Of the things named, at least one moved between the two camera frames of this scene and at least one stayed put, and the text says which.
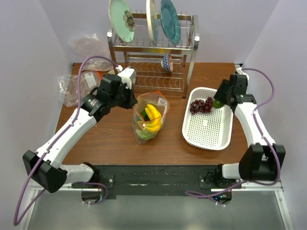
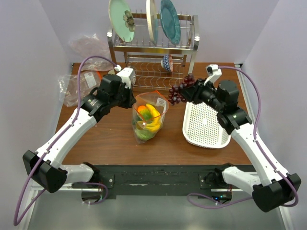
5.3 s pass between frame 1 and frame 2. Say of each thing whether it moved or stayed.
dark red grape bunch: moved
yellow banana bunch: stayed
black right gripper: moved
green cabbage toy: stayed
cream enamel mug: stayed
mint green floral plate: stayed
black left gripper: stayed
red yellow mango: moved
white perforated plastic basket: stayed
